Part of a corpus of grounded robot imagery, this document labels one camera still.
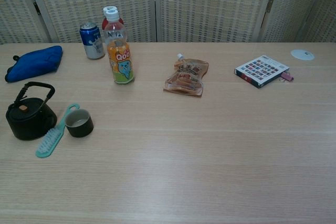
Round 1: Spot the black kettle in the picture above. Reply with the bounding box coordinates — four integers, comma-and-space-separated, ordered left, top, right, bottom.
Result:
5, 81, 58, 141

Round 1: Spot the orange spout food pouch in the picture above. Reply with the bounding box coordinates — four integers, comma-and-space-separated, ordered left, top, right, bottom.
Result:
163, 53, 210, 98

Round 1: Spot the orange Qoo drink bottle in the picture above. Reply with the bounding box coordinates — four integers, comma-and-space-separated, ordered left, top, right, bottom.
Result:
103, 9, 135, 85

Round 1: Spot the black cup with pale inside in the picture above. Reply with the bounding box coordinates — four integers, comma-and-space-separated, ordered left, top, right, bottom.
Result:
64, 109, 95, 138

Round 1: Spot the blue white drink can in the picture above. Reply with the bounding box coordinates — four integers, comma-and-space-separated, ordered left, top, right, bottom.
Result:
79, 22, 106, 60

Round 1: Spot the box with colourful grid print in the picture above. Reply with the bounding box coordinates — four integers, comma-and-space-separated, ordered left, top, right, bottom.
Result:
234, 55, 290, 89

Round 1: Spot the woven folding screen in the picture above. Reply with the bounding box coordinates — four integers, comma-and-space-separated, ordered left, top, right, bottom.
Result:
0, 0, 336, 45

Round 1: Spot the red bottle with white cap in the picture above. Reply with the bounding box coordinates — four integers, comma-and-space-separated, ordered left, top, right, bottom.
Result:
101, 6, 124, 32

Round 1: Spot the pink binder clip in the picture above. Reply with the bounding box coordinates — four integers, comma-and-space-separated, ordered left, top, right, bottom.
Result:
279, 70, 295, 82

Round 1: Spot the teal plastic brush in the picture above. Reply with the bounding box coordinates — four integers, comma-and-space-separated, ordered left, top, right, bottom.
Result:
35, 103, 80, 159

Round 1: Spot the blue fabric pouch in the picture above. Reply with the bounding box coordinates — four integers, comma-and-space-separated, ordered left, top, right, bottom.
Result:
4, 45, 64, 83

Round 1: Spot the white round cable cover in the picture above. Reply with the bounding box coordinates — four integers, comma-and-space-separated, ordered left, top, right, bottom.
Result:
290, 49, 315, 61

